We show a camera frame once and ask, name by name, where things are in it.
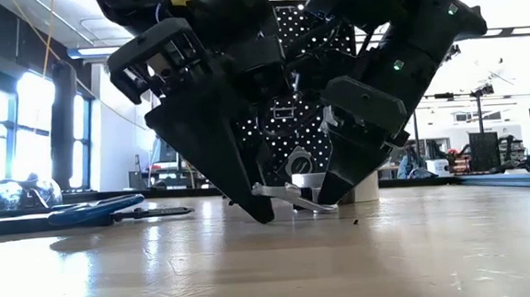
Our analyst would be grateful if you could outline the blue handled pliers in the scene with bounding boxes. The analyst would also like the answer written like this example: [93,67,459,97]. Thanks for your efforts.
[249,177,340,219]

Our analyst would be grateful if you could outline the black perforated peg board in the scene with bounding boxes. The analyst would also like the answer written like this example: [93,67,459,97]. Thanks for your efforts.
[225,0,365,201]

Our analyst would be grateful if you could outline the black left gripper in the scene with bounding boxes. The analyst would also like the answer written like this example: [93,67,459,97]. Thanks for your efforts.
[103,0,294,232]

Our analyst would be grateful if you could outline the long ceiling light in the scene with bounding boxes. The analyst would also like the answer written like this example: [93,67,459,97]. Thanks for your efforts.
[65,45,121,59]

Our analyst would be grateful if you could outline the white tape roll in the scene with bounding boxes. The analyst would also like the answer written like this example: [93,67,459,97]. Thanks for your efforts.
[291,167,382,209]

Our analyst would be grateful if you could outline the black building column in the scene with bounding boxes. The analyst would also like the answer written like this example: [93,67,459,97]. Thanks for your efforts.
[44,61,85,191]

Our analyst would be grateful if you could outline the clear safety glasses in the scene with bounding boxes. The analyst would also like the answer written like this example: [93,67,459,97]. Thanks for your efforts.
[0,169,65,212]

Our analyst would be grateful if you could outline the grey round notched knob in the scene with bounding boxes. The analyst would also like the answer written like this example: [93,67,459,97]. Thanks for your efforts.
[284,144,317,176]

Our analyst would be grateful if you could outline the black pole stand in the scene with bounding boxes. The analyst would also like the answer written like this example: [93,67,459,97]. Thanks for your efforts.
[409,83,501,177]

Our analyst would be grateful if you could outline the black perforated box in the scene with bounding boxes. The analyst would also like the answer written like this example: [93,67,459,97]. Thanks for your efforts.
[468,130,503,173]

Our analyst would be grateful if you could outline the blue-handled pliers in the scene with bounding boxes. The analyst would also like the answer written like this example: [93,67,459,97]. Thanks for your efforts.
[45,192,148,229]

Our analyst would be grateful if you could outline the metal wire peg hook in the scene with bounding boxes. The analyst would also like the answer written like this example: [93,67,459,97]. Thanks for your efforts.
[272,97,297,120]

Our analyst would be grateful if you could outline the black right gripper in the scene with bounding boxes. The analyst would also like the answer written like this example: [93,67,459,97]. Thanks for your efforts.
[310,73,413,206]

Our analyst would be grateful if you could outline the black aluminium rig frame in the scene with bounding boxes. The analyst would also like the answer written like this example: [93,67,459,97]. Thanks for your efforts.
[59,167,462,212]

